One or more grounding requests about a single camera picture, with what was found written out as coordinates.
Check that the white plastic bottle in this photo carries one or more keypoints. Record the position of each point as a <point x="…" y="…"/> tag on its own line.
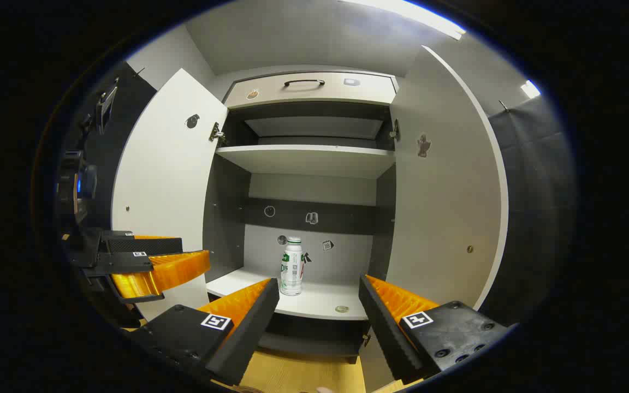
<point x="291" y="267"/>

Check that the small ceiling light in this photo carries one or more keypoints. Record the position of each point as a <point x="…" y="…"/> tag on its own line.
<point x="530" y="89"/>

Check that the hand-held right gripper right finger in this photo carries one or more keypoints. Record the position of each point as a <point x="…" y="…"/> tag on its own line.
<point x="385" y="333"/>

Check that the white cabinet shelf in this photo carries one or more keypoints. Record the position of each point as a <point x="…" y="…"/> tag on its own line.
<point x="309" y="161"/>

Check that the grey white cabinet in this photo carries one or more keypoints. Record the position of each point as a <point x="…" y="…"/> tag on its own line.
<point x="227" y="218"/>

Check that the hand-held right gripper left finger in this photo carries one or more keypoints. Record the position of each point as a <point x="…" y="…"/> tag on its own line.
<point x="249" y="333"/>

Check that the metal door hinge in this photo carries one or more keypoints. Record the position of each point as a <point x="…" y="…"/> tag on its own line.
<point x="216" y="134"/>
<point x="396" y="131"/>

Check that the white cabinet door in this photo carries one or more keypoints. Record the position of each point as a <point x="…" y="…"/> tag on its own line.
<point x="167" y="180"/>
<point x="445" y="207"/>

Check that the black backdrop cloth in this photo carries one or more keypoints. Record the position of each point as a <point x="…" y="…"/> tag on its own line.
<point x="538" y="218"/>
<point x="123" y="120"/>

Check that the long ceiling light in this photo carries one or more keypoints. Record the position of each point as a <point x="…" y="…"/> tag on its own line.
<point x="418" y="13"/>

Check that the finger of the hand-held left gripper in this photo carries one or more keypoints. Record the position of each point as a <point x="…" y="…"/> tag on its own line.
<point x="150" y="245"/>
<point x="123" y="263"/>

